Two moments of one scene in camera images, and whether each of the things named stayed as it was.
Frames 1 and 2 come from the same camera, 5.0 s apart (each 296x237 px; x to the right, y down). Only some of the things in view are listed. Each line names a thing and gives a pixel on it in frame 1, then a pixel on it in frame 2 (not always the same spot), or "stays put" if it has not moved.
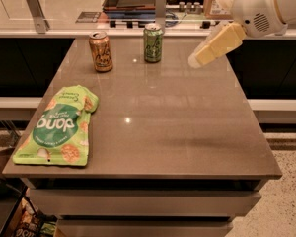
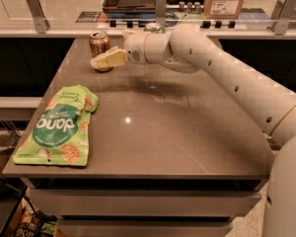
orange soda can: (100, 46) stays put
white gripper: (256, 11) to (134, 47)
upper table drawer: (144, 202) stays put
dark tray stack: (138, 1) stays put
